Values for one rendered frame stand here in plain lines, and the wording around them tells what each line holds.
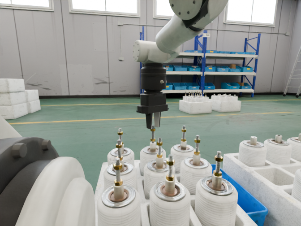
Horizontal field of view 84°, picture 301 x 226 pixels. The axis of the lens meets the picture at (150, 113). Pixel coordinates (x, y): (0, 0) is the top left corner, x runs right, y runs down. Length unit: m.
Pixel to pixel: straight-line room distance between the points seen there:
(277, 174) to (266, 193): 0.15
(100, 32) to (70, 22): 0.83
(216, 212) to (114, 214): 0.22
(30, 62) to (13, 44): 0.60
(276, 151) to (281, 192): 0.23
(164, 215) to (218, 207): 0.12
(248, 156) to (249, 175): 0.08
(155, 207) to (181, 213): 0.06
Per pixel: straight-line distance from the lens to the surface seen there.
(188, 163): 0.55
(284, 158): 0.87
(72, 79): 5.63
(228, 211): 0.46
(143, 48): 0.54
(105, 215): 0.40
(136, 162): 0.71
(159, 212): 0.42
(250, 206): 0.74
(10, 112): 2.92
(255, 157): 0.78
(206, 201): 0.45
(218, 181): 0.46
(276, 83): 8.05
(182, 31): 0.43
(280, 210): 0.68
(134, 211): 0.40
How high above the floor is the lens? 0.50
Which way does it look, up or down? 11 degrees down
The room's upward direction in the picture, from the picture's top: straight up
